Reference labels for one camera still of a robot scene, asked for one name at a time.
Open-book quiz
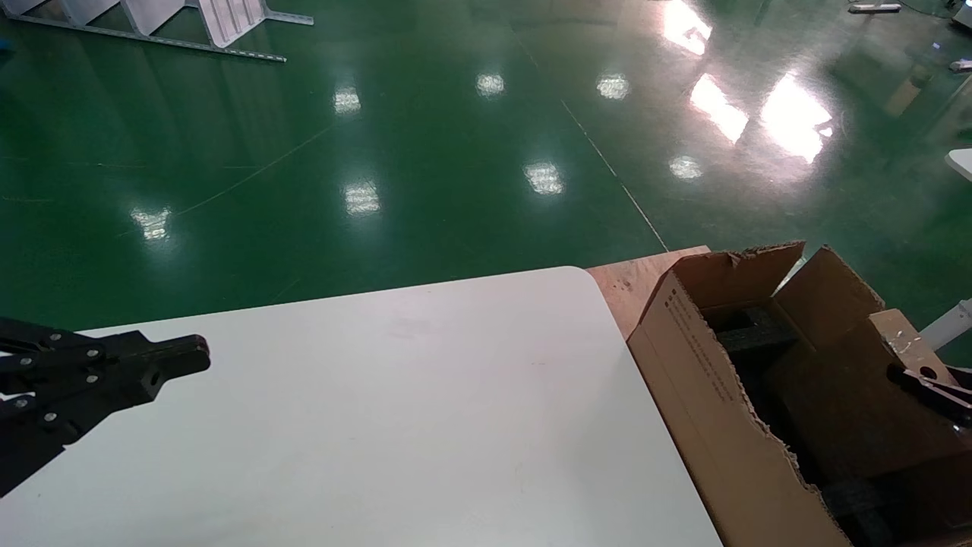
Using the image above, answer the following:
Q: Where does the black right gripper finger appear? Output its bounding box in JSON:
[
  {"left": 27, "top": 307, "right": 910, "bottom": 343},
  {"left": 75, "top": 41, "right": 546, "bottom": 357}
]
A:
[{"left": 887, "top": 363, "right": 972, "bottom": 428}]

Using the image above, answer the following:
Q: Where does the grey metal rack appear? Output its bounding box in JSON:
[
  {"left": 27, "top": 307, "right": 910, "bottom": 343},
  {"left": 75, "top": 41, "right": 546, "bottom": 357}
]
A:
[{"left": 0, "top": 0, "right": 314, "bottom": 63}]

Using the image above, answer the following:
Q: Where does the big cardboard box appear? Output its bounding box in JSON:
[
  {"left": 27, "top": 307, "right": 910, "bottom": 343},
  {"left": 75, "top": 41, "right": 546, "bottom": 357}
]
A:
[{"left": 626, "top": 241, "right": 972, "bottom": 547}]

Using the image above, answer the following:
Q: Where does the black foam block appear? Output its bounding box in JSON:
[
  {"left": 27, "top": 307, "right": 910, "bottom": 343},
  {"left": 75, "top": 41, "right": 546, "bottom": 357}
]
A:
[
  {"left": 820, "top": 477, "right": 912, "bottom": 547},
  {"left": 714, "top": 304, "right": 800, "bottom": 359}
]

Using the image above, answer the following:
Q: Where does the white metal leg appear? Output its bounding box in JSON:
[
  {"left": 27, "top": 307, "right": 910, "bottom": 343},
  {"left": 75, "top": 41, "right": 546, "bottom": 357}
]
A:
[{"left": 917, "top": 299, "right": 972, "bottom": 352}]

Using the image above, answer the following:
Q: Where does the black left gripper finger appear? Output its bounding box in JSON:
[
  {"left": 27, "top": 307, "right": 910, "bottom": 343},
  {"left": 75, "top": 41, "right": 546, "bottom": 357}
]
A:
[
  {"left": 0, "top": 366, "right": 165, "bottom": 498},
  {"left": 0, "top": 318, "right": 211, "bottom": 396}
]

